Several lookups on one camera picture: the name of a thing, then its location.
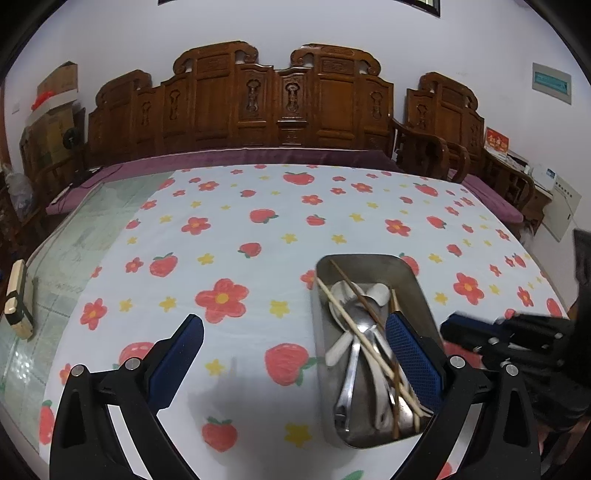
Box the light bamboo chopstick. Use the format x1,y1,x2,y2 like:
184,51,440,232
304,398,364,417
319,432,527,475
315,277,428,417
391,289,421,434

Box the dark brown chopstick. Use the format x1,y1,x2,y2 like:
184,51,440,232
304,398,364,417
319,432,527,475
390,289,401,440
328,258,387,329

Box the metal utensil tray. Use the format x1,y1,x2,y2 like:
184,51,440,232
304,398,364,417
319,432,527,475
311,254,441,449

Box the metal spoon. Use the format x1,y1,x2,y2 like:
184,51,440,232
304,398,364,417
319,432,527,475
332,303,378,432

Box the large white ceramic spoon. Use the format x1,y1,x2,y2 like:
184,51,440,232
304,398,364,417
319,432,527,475
328,280,374,333

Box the strawberry flower tablecloth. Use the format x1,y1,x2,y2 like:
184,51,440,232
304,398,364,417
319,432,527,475
39,165,564,479

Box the small wooden block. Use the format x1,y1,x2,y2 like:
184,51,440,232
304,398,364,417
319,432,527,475
4,259,34,340

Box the white box on table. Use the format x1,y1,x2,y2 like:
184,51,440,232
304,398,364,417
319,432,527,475
530,164,557,191

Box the red paper box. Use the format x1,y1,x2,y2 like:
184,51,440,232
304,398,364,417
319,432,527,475
485,127,509,155

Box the carved wooden armchair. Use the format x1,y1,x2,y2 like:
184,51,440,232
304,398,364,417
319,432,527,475
405,72,535,235

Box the clear plastic bag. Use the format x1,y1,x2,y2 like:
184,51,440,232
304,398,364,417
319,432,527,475
2,163,35,221

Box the stacked cardboard boxes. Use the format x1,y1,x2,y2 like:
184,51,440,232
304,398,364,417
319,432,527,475
19,61,80,179

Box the carved wooden bench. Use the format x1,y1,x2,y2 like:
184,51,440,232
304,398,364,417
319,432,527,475
86,40,452,179

